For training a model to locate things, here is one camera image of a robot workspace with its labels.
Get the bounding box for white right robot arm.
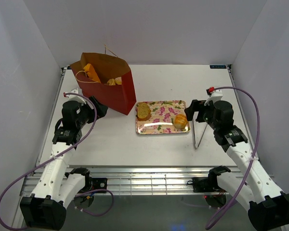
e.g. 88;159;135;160
184;87;289;231

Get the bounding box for aluminium frame rail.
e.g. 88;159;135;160
21;166;275;197

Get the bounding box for large orange muffin bread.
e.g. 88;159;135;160
107;78;116;86

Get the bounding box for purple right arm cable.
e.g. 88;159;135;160
204;86;260;231

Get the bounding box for toast slice bread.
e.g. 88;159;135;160
137;102;151;121

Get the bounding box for braided twisted bread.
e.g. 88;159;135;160
83;64;101;83

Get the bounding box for red paper bag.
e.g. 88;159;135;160
70;52;136;115

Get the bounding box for blue label sticker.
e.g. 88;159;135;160
210;65;227;69

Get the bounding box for round scored bun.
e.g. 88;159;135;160
173;114;188;129

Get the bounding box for metal serving tongs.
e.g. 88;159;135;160
191;119;208;150

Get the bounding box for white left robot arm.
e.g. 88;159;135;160
20;88;107;231

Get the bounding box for small oval bread roll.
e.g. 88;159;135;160
115;77;122;85

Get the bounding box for floral serving tray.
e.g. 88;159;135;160
135;100;190;135

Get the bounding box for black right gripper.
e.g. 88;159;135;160
184;100;219;131

